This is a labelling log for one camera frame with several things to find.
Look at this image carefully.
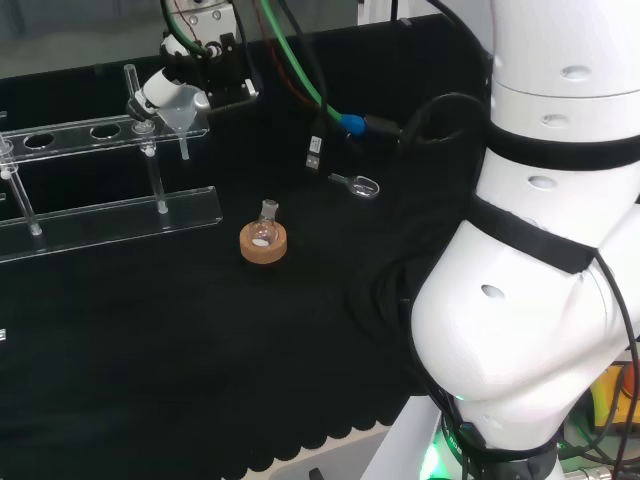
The black USB cable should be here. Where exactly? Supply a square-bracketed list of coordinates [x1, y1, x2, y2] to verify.
[279, 0, 327, 174]

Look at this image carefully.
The black table cloth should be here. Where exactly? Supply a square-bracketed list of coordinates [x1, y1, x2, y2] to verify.
[0, 13, 494, 476]

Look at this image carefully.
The translucent plastic funnel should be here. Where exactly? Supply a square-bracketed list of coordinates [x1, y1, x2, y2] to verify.
[157, 84, 211, 161]

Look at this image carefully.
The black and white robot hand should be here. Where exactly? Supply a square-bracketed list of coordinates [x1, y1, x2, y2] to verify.
[127, 30, 261, 124]

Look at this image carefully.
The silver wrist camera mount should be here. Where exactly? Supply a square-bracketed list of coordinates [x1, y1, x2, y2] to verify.
[164, 0, 236, 31]

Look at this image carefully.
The cork ring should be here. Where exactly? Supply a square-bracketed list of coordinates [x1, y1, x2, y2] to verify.
[239, 222, 290, 266]

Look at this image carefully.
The clear acrylic funnel stand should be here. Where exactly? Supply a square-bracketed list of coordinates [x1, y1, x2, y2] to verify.
[0, 63, 225, 265]

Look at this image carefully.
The small round-bottom glass flask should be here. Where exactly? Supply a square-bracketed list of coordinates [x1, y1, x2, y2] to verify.
[249, 198, 280, 250]

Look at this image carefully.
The yellow stop button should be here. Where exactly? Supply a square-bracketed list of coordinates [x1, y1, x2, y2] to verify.
[592, 364, 640, 431]

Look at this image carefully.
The black looped cable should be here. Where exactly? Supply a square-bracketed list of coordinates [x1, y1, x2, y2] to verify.
[367, 92, 492, 151]

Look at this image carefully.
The green cable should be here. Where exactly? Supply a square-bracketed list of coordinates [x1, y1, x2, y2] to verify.
[258, 0, 370, 139]

